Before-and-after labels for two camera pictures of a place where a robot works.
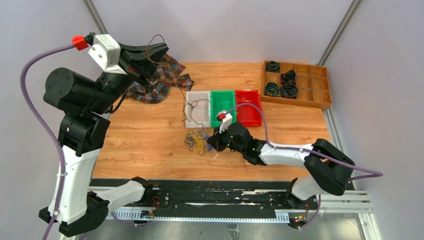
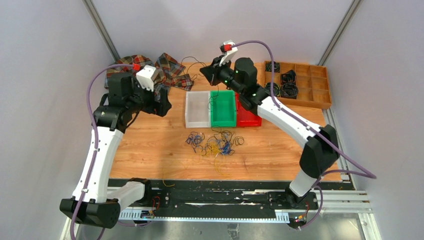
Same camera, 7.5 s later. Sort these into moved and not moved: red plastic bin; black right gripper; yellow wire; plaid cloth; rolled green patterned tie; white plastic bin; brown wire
Moved: yellow wire; black right gripper; brown wire
Not moved: white plastic bin; red plastic bin; rolled green patterned tie; plaid cloth
